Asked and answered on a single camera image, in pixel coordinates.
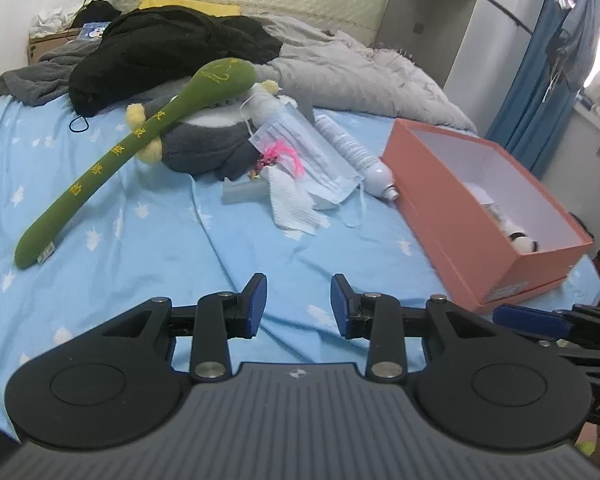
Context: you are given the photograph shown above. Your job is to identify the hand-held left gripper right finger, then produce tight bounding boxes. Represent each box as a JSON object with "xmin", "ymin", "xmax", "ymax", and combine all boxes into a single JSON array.
[{"xmin": 330, "ymin": 273, "xmax": 502, "ymax": 381}]

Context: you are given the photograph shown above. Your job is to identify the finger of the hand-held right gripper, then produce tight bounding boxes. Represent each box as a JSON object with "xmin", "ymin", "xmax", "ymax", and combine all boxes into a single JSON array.
[{"xmin": 492, "ymin": 304, "xmax": 600, "ymax": 349}]

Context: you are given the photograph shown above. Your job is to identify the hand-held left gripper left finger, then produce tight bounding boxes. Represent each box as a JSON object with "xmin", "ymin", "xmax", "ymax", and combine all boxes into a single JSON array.
[{"xmin": 100, "ymin": 272, "xmax": 269, "ymax": 382}]

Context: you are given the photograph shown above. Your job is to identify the small panda plush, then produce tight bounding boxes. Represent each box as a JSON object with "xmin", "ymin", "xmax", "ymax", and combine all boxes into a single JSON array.
[{"xmin": 500, "ymin": 212, "xmax": 541, "ymax": 254}]

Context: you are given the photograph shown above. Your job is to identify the orange cardboard box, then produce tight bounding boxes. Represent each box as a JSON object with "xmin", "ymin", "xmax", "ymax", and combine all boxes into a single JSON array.
[{"xmin": 381, "ymin": 118, "xmax": 595, "ymax": 313}]

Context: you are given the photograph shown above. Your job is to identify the white tissue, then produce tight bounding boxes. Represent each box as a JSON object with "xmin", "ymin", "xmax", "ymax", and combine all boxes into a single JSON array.
[{"xmin": 265, "ymin": 167, "xmax": 326, "ymax": 236}]

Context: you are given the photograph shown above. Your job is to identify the blue printed bed sheet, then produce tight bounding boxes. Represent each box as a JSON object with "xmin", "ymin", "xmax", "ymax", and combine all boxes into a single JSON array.
[{"xmin": 0, "ymin": 95, "xmax": 600, "ymax": 376}]

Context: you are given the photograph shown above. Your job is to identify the white spray bottle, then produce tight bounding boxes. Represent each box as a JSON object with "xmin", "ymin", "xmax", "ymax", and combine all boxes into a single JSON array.
[{"xmin": 314, "ymin": 112, "xmax": 401, "ymax": 202}]

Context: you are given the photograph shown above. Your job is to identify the pink feather charm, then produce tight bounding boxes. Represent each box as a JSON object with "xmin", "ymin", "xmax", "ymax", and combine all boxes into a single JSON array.
[{"xmin": 250, "ymin": 141, "xmax": 306, "ymax": 181}]

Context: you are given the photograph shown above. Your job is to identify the blue surgical face mask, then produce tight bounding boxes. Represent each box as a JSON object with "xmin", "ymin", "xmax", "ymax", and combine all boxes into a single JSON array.
[{"xmin": 240, "ymin": 94, "xmax": 363, "ymax": 211}]

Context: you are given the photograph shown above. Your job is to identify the grey plush toy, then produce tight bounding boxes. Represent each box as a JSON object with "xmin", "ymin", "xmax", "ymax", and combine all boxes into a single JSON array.
[{"xmin": 125, "ymin": 80, "xmax": 301, "ymax": 182}]

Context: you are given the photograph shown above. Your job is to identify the green plush stick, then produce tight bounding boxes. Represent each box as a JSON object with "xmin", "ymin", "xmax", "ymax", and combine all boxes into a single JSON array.
[{"xmin": 14, "ymin": 57, "xmax": 257, "ymax": 270}]

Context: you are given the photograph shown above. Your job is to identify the light grey duvet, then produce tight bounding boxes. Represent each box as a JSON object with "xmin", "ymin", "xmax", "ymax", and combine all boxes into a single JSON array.
[{"xmin": 220, "ymin": 14, "xmax": 478, "ymax": 133}]

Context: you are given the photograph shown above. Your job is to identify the blue curtain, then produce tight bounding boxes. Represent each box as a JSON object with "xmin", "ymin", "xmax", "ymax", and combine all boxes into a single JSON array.
[{"xmin": 485, "ymin": 0, "xmax": 600, "ymax": 176}]

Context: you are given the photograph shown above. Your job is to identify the black clothing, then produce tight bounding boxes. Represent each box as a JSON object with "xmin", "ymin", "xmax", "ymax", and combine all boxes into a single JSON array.
[{"xmin": 69, "ymin": 7, "xmax": 283, "ymax": 116}]

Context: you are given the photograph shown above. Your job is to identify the grey hanging clothes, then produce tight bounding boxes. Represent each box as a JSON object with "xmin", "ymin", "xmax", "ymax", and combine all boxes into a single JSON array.
[{"xmin": 545, "ymin": 0, "xmax": 600, "ymax": 91}]

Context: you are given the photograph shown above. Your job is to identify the white wardrobe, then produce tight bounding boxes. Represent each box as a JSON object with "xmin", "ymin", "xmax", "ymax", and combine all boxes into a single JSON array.
[{"xmin": 375, "ymin": 0, "xmax": 556, "ymax": 91}]

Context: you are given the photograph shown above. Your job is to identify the yellow pillow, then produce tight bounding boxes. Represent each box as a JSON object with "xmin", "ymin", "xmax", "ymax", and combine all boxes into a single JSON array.
[{"xmin": 137, "ymin": 0, "xmax": 242, "ymax": 18}]

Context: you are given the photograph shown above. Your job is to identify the dark grey blanket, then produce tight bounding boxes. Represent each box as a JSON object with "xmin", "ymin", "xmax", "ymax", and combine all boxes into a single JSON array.
[{"xmin": 0, "ymin": 40, "xmax": 106, "ymax": 108}]

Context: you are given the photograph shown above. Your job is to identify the blue book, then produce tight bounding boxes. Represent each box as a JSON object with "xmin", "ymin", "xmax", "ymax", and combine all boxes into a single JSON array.
[{"xmin": 77, "ymin": 21, "xmax": 112, "ymax": 40}]

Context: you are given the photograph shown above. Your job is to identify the brown nightstand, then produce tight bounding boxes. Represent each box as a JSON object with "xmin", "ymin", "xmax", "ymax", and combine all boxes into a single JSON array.
[{"xmin": 27, "ymin": 30, "xmax": 81, "ymax": 64}]

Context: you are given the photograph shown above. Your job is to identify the white crumpled cloth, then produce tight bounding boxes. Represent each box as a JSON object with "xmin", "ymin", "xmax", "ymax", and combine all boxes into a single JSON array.
[{"xmin": 30, "ymin": 5, "xmax": 86, "ymax": 38}]

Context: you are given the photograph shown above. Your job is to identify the black cable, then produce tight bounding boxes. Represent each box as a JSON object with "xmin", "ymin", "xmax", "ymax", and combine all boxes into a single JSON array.
[{"xmin": 71, "ymin": 0, "xmax": 97, "ymax": 27}]

